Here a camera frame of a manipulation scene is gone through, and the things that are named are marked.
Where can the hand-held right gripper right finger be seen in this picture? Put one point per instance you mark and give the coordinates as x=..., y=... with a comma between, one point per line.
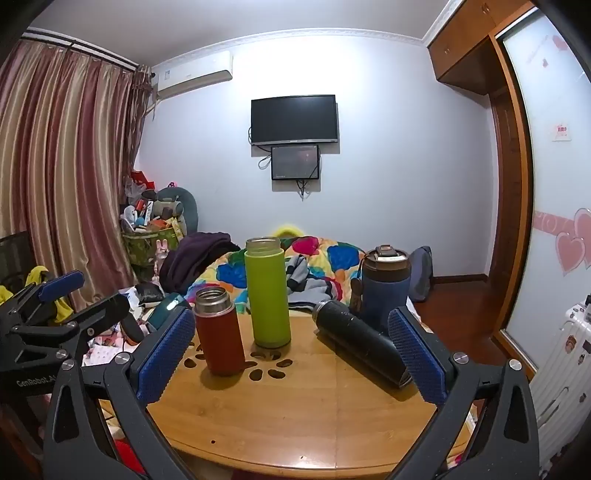
x=418, y=355

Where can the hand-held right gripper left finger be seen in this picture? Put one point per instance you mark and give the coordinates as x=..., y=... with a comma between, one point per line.
x=166, y=355

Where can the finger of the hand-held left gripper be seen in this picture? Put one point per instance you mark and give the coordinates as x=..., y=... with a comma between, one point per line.
x=104, y=314
x=60, y=284

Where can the red thermos cup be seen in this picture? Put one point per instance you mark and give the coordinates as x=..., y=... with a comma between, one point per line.
x=219, y=341

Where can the black thermos cup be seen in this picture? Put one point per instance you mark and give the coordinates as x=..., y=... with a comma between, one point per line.
x=355, y=337

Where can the blue tumbler cup brown lid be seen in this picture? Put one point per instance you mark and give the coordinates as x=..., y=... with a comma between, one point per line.
x=385, y=295

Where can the green thermos cup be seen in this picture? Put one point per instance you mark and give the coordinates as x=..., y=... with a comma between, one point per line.
x=268, y=300

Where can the yellow cloth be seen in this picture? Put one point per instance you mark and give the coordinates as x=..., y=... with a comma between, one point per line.
x=57, y=311

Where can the pink printed bedding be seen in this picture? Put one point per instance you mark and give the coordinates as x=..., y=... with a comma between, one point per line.
x=104, y=350

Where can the teal device with light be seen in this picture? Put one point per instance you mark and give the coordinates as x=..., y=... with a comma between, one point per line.
x=168, y=308

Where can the black mesh chair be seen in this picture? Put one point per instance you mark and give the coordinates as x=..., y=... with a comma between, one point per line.
x=16, y=258

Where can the green camouflage basket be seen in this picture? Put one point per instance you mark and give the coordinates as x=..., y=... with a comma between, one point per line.
x=145, y=247

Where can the grey backpack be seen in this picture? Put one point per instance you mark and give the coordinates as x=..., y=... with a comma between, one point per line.
x=421, y=274

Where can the pink bunny toy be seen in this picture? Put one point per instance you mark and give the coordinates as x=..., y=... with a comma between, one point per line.
x=161, y=249

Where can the dark purple cloth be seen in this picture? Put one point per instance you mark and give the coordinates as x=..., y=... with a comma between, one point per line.
x=194, y=258

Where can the striped pink curtain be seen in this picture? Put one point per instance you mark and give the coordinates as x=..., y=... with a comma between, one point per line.
x=69, y=175

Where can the red bag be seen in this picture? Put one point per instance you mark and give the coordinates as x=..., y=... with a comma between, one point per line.
x=140, y=179

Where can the colourful printed blanket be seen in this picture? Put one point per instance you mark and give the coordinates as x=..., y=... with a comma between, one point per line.
x=323, y=263

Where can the grey plush pillow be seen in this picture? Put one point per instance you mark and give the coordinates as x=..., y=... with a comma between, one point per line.
x=184, y=207

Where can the white suitcase with stickers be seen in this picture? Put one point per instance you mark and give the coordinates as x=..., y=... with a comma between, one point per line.
x=565, y=383

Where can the pink heart stickers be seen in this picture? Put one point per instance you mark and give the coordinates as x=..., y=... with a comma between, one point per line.
x=570, y=244

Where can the frosted sliding wardrobe door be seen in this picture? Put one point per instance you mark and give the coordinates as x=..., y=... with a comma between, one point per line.
x=545, y=184

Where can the white air conditioner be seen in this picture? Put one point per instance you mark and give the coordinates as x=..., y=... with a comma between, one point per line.
x=194, y=76

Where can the wooden overhead cabinet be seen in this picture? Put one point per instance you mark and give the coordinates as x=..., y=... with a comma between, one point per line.
x=466, y=50

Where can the small black wall monitor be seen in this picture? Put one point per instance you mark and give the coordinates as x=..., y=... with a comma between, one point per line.
x=295, y=161

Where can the black wall television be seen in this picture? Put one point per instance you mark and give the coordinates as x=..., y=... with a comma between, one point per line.
x=294, y=120

